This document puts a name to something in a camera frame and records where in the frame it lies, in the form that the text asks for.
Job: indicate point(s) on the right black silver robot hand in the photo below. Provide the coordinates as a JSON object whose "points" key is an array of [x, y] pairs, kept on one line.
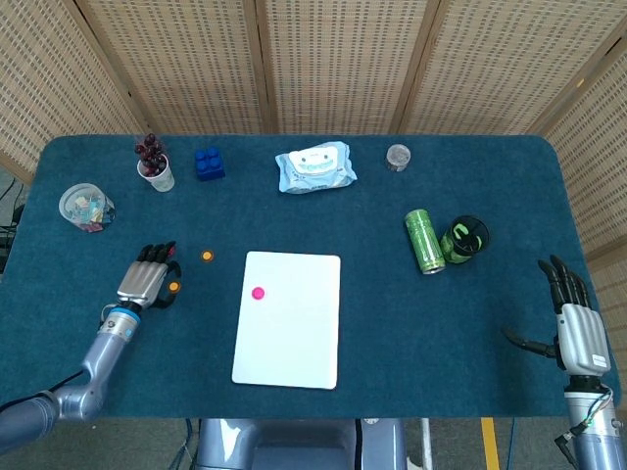
{"points": [[583, 338]]}

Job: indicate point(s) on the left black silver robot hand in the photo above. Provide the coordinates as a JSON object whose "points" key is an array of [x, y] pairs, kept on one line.
{"points": [[142, 281]]}

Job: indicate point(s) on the orange button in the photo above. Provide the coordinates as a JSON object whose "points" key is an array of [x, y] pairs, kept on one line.
{"points": [[207, 255], [173, 287]]}

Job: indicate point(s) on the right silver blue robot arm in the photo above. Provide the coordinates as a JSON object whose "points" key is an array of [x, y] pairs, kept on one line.
{"points": [[588, 431]]}

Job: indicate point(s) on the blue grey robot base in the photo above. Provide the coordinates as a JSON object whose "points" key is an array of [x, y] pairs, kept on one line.
{"points": [[274, 445]]}

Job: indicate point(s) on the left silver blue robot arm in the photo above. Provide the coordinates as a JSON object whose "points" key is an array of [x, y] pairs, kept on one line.
{"points": [[105, 352]]}

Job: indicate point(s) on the white rectangular board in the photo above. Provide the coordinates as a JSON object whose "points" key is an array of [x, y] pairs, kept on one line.
{"points": [[286, 323]]}

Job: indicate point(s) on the white paper cup leaf print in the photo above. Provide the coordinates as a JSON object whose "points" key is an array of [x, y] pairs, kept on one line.
{"points": [[164, 181]]}

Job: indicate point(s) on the dark purple grape bunch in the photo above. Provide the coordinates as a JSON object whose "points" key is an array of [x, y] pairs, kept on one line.
{"points": [[151, 152]]}

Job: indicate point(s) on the blue toy building block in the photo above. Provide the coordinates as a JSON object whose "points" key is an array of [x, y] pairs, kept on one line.
{"points": [[210, 166]]}

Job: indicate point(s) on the black mesh pen holder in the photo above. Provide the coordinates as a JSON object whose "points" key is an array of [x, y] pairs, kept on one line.
{"points": [[463, 242]]}

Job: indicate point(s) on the woven bamboo screen panel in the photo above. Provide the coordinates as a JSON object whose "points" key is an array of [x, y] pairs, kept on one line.
{"points": [[39, 73], [597, 161], [343, 63], [499, 63], [186, 63]]}

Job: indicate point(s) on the green drink can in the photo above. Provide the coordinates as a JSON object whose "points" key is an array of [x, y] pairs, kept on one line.
{"points": [[423, 240]]}

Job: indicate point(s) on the white table leg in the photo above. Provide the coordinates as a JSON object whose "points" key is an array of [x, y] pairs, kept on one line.
{"points": [[426, 445]]}

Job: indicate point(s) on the blue carpet table cover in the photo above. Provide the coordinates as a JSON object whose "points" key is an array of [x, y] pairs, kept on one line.
{"points": [[392, 333]]}

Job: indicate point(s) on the light blue wet wipes pack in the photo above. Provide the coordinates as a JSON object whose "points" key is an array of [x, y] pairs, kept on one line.
{"points": [[316, 169]]}

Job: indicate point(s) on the small clear round jar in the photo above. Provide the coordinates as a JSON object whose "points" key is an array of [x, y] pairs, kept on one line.
{"points": [[398, 157]]}

